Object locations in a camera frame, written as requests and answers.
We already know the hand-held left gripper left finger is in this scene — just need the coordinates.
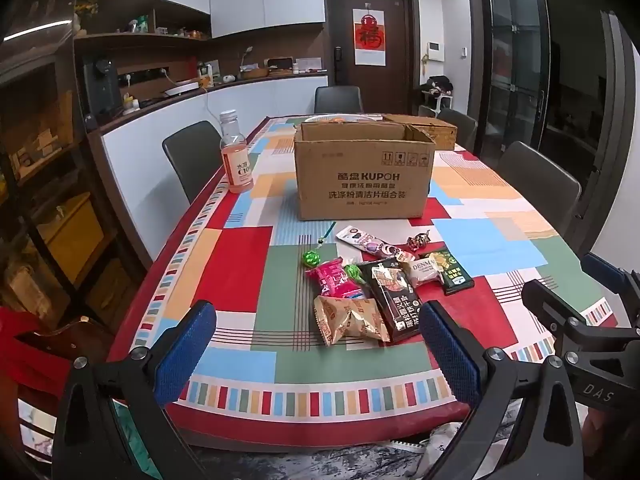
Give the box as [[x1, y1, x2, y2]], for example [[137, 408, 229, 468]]
[[52, 300, 218, 480]]

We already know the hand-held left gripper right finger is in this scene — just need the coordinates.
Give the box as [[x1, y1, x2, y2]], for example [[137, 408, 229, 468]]
[[419, 301, 586, 480]]

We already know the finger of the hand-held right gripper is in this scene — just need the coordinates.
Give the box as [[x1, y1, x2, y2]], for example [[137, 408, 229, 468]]
[[580, 252, 640, 311], [521, 280, 640, 346]]

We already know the black cracker packet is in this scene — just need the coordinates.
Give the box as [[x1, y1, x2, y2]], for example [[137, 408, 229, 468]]
[[356, 259, 426, 345]]

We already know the dark green snack packet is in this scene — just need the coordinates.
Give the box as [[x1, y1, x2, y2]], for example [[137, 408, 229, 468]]
[[430, 249, 475, 295]]

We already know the small beige snack packet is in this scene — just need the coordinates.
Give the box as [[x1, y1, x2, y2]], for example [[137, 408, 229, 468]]
[[397, 255, 443, 288]]

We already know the golden brown snack packet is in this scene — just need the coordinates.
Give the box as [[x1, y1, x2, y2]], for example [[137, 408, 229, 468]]
[[313, 294, 390, 347]]

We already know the gold red candy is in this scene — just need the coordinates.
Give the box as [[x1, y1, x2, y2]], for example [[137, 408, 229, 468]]
[[406, 229, 433, 252]]

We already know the long white pink snack packet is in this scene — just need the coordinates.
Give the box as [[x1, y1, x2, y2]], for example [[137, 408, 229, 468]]
[[335, 225, 416, 261]]

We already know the green lollipop with stick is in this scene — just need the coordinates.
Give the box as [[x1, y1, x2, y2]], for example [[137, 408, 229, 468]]
[[302, 221, 337, 268]]

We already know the brown cardboard box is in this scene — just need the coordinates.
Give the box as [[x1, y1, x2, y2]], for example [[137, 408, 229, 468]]
[[293, 119, 437, 221]]

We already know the colourful patchwork tablecloth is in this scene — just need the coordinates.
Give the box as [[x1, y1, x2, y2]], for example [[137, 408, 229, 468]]
[[107, 116, 621, 441]]

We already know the grey dining chair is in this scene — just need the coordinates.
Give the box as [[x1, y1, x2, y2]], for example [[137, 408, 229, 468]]
[[161, 121, 223, 203], [437, 107, 478, 153], [314, 86, 363, 115], [497, 141, 582, 256]]

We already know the white counter cabinet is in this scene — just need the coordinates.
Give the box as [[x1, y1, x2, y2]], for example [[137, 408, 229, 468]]
[[100, 72, 328, 261]]

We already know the pink drink bottle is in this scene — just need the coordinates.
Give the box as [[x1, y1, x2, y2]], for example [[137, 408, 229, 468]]
[[219, 110, 256, 195]]

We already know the dark display cabinet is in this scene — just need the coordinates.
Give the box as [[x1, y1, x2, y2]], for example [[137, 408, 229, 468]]
[[0, 45, 151, 351]]

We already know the black framed glass door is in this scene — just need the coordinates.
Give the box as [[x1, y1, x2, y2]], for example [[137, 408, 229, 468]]
[[467, 0, 640, 261]]

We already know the pile of dark clothes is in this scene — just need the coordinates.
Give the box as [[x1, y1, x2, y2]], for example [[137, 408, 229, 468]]
[[422, 76, 455, 98]]

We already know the white plate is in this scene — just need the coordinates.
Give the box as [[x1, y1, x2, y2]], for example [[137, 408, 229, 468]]
[[304, 114, 383, 125]]

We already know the white tray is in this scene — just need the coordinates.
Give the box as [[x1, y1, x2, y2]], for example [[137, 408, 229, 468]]
[[162, 81, 203, 97]]

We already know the black water dispenser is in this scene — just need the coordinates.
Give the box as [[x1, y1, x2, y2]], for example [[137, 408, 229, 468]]
[[82, 55, 123, 116]]

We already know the dark brown door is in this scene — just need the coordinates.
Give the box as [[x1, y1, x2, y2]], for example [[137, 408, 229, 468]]
[[322, 0, 420, 116]]

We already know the red and white door poster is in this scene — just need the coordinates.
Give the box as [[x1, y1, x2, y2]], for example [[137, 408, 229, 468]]
[[352, 7, 387, 67]]

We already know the wooden wall shelf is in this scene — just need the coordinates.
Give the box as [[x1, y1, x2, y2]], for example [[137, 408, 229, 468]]
[[75, 0, 211, 43]]

